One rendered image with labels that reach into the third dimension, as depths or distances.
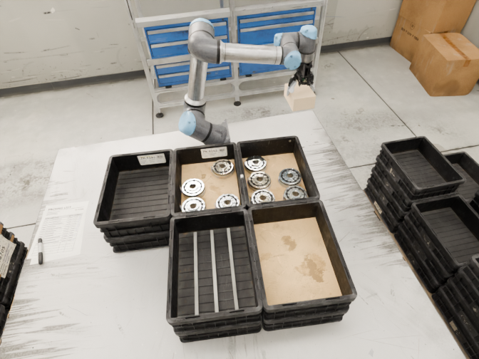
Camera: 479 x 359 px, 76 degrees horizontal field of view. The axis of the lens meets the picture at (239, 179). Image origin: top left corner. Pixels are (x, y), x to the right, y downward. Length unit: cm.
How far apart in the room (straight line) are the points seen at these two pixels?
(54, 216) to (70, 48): 265
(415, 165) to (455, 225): 41
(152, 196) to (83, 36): 282
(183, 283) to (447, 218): 157
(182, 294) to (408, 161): 163
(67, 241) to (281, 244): 98
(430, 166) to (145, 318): 182
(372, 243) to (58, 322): 130
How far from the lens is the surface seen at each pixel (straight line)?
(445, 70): 381
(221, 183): 144
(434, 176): 220
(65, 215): 174
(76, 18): 398
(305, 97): 169
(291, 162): 154
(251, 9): 301
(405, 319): 138
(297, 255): 123
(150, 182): 152
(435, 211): 216
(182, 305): 117
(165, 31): 299
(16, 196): 315
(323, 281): 120
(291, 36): 156
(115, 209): 147
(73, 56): 416
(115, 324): 136
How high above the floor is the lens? 190
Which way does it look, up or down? 48 degrees down
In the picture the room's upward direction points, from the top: 4 degrees counter-clockwise
